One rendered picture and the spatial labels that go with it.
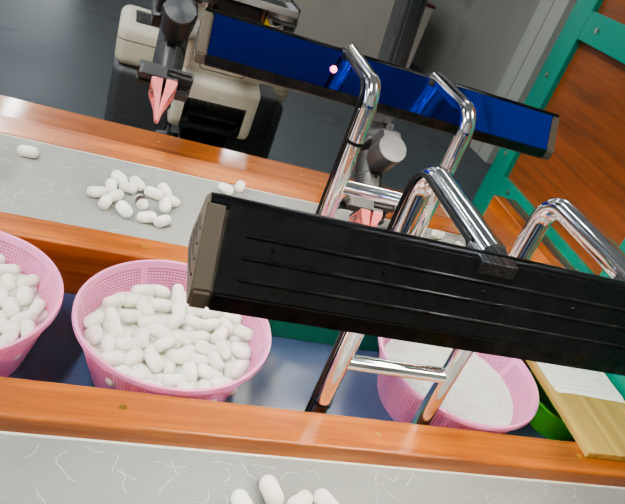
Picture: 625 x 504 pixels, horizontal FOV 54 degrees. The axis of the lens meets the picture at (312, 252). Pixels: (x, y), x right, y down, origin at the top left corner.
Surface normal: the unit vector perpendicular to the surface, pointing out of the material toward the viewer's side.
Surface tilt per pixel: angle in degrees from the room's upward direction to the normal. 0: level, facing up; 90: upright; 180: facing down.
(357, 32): 90
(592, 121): 90
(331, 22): 90
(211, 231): 58
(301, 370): 0
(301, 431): 0
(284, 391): 0
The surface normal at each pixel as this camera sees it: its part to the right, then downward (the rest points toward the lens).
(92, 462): 0.32, -0.81
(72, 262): 0.15, 0.55
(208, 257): 0.29, 0.04
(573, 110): -0.94, -0.18
